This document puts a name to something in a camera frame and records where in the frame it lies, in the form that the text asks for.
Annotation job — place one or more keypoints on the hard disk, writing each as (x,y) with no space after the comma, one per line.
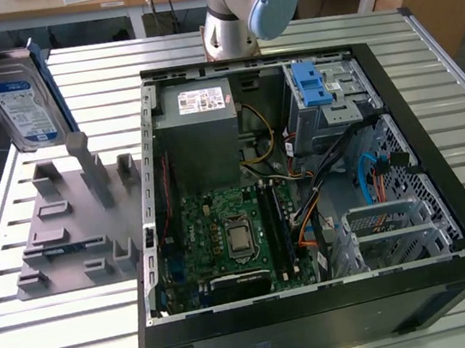
(24,108)

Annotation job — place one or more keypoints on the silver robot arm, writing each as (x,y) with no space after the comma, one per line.
(230,31)

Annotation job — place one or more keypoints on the metal disk bay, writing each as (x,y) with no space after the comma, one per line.
(397,234)

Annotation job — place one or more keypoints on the grey parts rack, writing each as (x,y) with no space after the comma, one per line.
(76,230)

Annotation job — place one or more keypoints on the grey power supply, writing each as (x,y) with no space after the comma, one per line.
(199,152)

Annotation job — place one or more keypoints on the green motherboard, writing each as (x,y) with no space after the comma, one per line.
(205,229)

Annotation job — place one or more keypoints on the silver CPU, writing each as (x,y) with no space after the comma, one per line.
(240,238)

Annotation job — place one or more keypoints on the blue drive latch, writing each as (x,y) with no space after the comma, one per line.
(309,85)

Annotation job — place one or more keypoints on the metal drive cage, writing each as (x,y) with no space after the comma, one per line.
(308,128)

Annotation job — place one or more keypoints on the black RAM stick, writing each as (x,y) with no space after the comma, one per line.
(284,227)

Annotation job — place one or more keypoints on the black graphics card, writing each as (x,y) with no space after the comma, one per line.
(240,287)

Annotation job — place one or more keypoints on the black PC case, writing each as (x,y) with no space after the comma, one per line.
(281,336)

